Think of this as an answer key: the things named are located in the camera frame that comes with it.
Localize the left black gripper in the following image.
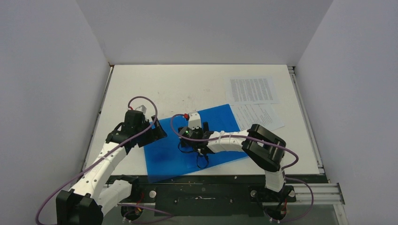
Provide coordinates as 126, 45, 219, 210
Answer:
135, 116, 166, 147

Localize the blue plastic folder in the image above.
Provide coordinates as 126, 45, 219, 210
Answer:
143, 104, 249, 183

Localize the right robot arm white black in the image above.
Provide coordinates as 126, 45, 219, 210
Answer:
177, 124, 286, 201

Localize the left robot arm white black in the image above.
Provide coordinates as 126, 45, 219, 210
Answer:
56, 105, 167, 225

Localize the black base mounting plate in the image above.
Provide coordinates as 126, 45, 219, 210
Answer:
106, 174, 297, 218

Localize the printed text paper sheet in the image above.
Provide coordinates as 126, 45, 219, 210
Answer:
224, 76, 280, 105

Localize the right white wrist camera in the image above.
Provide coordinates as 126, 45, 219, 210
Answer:
183, 112, 202, 130

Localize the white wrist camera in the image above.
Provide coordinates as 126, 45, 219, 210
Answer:
134, 105, 147, 114
183, 112, 202, 130

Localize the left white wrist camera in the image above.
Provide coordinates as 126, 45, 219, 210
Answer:
134, 105, 147, 114

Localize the aluminium frame rail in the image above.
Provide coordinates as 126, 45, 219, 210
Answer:
287, 66, 349, 225

